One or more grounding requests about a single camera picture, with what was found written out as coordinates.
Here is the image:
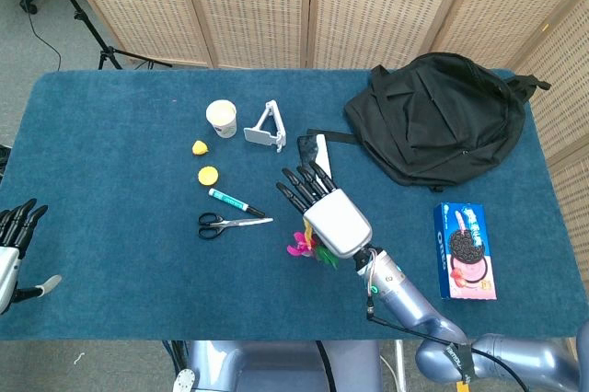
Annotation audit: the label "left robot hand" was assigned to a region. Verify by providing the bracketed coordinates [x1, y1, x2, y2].
[0, 198, 63, 315]

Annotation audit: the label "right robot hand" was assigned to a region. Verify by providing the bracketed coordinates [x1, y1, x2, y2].
[275, 160, 373, 258]

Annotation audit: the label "pink green toy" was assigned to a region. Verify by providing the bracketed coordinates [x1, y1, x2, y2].
[285, 221, 341, 270]

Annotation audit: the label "white folding phone stand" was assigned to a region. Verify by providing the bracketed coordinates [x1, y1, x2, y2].
[243, 99, 286, 155]

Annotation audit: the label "blue table cloth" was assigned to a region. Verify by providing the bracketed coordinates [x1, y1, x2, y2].
[0, 68, 589, 342]

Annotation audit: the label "green white marker pen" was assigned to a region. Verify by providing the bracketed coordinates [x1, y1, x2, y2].
[207, 187, 267, 218]

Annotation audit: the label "blue Oreo cookie box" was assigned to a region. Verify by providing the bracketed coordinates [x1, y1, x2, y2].
[433, 202, 498, 302]

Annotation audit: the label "black backpack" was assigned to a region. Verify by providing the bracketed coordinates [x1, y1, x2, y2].
[306, 52, 552, 193]

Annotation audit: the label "grey robot torso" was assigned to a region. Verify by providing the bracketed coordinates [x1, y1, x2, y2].
[172, 340, 383, 392]

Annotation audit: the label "white floral paper cup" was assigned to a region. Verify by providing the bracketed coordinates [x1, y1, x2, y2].
[204, 100, 238, 139]

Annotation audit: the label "black tripod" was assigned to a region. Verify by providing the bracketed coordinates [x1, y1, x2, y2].
[43, 0, 174, 71]

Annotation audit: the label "black handled scissors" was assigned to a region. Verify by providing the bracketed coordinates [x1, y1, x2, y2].
[198, 212, 274, 240]

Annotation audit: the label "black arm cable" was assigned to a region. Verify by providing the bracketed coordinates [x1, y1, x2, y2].
[365, 299, 530, 392]

